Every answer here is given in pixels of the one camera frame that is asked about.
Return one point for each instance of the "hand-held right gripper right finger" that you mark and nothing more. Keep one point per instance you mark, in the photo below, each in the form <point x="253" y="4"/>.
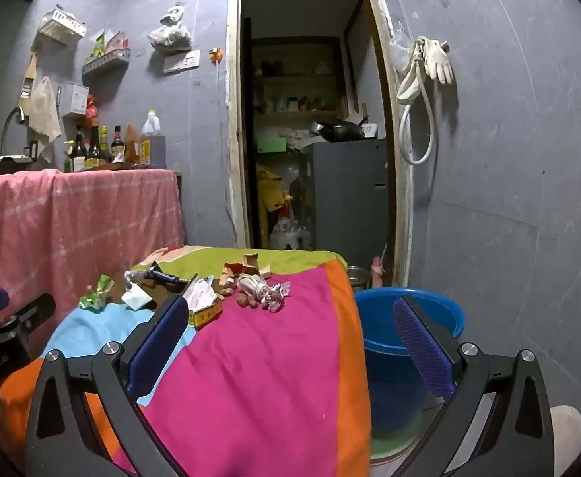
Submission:
<point x="422" y="348"/>

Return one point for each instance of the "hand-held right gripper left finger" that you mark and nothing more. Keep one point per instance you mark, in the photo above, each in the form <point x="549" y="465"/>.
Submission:
<point x="156" y="348"/>

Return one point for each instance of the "blue plastic bucket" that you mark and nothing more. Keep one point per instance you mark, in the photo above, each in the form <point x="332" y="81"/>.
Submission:
<point x="384" y="372"/>

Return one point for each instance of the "white paper packet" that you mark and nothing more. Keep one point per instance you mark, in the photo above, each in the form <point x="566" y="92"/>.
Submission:
<point x="136" y="298"/>

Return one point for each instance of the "small yellow box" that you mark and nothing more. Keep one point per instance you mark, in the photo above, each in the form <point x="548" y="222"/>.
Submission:
<point x="207" y="314"/>

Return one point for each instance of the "green wrapper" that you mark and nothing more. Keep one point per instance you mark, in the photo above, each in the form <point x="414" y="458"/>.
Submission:
<point x="96" y="295"/>

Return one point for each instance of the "blue foil packet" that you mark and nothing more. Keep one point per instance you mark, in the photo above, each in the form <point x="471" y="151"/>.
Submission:
<point x="163" y="277"/>

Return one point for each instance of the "brown nutshell pieces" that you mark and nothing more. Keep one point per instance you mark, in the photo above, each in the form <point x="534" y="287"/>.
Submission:
<point x="228" y="289"/>

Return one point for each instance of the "pink white wrapper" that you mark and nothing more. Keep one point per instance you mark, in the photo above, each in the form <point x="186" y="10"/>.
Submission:
<point x="265" y="293"/>

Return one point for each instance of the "brown cardboard scraps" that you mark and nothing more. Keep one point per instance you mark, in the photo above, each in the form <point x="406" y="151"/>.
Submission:
<point x="250" y="264"/>

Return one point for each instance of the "pink bottle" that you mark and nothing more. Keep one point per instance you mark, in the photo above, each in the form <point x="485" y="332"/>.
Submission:
<point x="378" y="271"/>

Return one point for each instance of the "pink checked cloth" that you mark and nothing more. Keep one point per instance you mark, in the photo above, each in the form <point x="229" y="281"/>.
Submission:
<point x="71" y="228"/>

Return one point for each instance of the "metal pot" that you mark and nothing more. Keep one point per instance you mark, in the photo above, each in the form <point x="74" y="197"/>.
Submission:
<point x="357" y="278"/>

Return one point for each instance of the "green round stool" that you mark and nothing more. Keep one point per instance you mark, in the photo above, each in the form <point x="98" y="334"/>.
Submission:
<point x="394" y="444"/>

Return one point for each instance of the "multicolour patchwork blanket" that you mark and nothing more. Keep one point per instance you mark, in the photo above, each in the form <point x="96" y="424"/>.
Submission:
<point x="260" y="382"/>

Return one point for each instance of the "small green bottle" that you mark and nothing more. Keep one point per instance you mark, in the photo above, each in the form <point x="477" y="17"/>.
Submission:
<point x="68" y="159"/>

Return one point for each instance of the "dark bottle with white label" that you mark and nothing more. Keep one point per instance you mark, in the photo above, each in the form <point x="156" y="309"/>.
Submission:
<point x="79" y="156"/>

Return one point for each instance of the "grey cabinet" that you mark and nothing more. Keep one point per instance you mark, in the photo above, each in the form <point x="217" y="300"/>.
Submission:
<point x="345" y="198"/>

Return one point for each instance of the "beige fleece cloth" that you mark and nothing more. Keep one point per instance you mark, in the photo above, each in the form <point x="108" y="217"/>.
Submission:
<point x="568" y="432"/>

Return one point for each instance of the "dark bottle with yellow label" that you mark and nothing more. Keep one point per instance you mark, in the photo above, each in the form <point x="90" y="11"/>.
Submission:
<point x="93" y="151"/>

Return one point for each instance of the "yellow slim bottle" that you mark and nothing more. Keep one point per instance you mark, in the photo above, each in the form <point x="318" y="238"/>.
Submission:
<point x="105" y="144"/>

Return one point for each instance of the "dark soy sauce bottle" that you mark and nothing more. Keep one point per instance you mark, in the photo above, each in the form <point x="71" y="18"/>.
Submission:
<point x="118" y="146"/>

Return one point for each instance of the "metal faucet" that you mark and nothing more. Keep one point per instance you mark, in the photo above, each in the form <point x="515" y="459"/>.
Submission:
<point x="14" y="114"/>

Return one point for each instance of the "yellow bag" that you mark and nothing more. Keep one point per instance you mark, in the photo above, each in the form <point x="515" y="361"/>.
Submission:
<point x="270" y="194"/>

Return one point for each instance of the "orange brown sauce bottle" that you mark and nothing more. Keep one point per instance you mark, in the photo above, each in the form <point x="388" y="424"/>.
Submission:
<point x="131" y="144"/>

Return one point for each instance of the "large oil jug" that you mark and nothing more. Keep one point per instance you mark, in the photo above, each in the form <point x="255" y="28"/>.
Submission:
<point x="152" y="146"/>

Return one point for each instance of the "beige hanging rag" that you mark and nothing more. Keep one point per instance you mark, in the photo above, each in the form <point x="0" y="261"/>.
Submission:
<point x="45" y="109"/>

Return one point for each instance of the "red hanging bag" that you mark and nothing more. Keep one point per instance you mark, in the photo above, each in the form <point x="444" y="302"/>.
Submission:
<point x="91" y="109"/>

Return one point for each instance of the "small white appliance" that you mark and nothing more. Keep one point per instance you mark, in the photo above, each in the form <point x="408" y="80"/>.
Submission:
<point x="371" y="131"/>

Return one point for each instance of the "wooden hanging brush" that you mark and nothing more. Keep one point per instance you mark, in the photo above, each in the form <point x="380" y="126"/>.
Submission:
<point x="29" y="82"/>

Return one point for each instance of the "black wok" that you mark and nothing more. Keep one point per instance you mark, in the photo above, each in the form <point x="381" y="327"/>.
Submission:
<point x="340" y="131"/>

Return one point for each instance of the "green box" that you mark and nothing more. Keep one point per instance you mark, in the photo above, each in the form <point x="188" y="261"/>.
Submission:
<point x="271" y="145"/>

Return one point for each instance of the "green seasoning packet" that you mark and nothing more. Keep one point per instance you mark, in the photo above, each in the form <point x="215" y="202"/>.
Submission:
<point x="99" y="44"/>

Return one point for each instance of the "beige seasoning packet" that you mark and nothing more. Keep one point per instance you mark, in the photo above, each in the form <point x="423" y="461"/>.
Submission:
<point x="116" y="42"/>

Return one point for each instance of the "white rubber glove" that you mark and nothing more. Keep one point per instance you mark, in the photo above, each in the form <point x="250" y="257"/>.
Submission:
<point x="439" y="59"/>

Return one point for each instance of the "wooden shelf unit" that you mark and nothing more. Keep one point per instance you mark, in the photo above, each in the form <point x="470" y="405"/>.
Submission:
<point x="295" y="79"/>

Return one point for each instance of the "hanging bag of garlic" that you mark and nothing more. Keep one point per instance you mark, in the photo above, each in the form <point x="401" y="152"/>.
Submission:
<point x="170" y="35"/>

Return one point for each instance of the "white wall box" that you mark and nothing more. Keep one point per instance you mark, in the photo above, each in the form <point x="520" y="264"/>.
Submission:
<point x="75" y="100"/>

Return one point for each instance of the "wooden door frame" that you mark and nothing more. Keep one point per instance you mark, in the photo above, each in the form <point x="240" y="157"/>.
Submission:
<point x="234" y="134"/>

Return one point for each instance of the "grey wall rack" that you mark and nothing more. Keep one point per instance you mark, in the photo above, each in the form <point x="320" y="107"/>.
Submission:
<point x="106" y="62"/>

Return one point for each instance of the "white wall socket panel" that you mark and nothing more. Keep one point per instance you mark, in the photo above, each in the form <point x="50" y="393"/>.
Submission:
<point x="182" y="62"/>

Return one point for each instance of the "white wall basket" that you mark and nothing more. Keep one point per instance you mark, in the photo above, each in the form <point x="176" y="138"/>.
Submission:
<point x="61" y="25"/>

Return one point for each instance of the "orange wall hook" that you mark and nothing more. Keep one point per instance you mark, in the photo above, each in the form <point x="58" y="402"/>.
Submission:
<point x="214" y="54"/>

